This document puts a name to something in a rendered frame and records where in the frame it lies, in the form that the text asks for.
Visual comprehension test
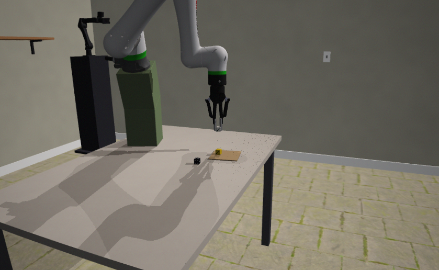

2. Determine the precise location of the tan square mat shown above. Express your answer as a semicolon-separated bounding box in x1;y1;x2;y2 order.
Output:
209;150;241;161

